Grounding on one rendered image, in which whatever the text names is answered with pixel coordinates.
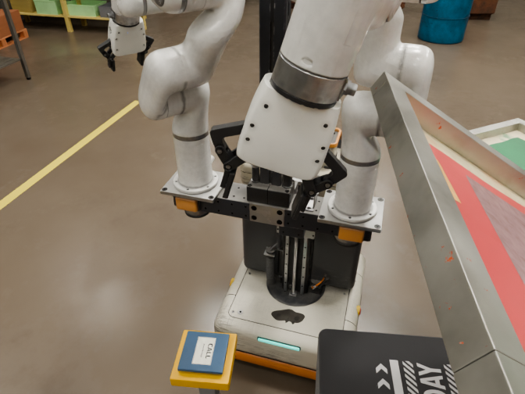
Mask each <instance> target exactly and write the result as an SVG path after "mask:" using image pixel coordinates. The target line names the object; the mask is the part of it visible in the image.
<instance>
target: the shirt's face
mask: <svg viewBox="0 0 525 394"><path fill-rule="evenodd" d="M373 358H374V359H384V360H402V361H412V362H421V363H431V364H449V365H450V363H449V359H448V354H447V352H446V348H445V344H444V341H443V339H442V338H424V337H413V336H404V335H384V334H374V333H364V332H353V331H335V330H324V331H323V332H322V366H323V394H378V393H377V382H376V375H375V369H374V363H373Z"/></svg>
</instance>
